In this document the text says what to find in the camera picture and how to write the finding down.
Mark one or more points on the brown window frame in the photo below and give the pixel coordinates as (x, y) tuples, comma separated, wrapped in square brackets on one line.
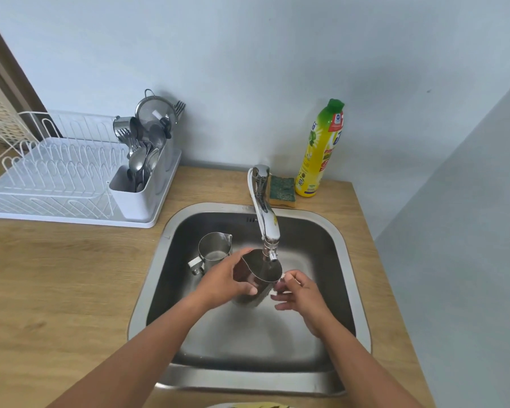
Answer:
[(12, 76)]

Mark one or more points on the steel jug with dark inside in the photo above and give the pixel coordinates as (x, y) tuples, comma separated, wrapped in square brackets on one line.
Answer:
[(259, 276)]

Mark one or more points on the chrome faucet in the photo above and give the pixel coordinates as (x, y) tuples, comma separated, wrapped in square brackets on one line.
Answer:
[(267, 216)]

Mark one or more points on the person's right hand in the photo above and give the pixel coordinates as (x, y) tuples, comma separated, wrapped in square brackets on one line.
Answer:
[(308, 299)]

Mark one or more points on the steel cup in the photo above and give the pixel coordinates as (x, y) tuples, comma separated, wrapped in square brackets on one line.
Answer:
[(123, 125)]

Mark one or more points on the person's left thumb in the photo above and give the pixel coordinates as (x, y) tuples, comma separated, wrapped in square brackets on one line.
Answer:
[(245, 288)]

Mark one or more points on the steel fork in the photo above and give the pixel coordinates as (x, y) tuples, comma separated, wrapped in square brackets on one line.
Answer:
[(179, 109)]

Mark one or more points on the green and yellow sponge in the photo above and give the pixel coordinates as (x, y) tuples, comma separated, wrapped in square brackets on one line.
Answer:
[(282, 191)]

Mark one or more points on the person's left forearm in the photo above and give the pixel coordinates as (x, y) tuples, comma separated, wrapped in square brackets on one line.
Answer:
[(140, 356)]

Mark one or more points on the bunch of steel cutlery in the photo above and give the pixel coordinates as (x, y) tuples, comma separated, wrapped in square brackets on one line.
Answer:
[(138, 161)]

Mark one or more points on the person's right forearm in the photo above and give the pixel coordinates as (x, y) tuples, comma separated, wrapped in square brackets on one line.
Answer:
[(357, 369)]

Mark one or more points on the yellow dish soap bottle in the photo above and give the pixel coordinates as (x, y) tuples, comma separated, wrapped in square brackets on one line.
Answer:
[(316, 157)]

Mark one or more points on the person's right fingers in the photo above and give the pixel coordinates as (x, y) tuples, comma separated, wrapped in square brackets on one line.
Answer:
[(285, 296)]

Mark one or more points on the stainless steel sink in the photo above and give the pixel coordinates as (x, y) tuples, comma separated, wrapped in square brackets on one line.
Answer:
[(255, 339)]

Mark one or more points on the white cutlery holder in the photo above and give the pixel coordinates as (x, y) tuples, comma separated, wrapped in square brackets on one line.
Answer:
[(129, 199)]

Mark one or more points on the white drain tray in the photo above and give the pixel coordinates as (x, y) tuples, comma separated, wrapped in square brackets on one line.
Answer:
[(161, 182)]

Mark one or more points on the steel mesh strainer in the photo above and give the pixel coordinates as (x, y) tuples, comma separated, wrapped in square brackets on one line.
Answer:
[(151, 110)]

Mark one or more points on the person's left hand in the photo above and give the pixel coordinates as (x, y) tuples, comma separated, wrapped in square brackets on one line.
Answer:
[(219, 282)]

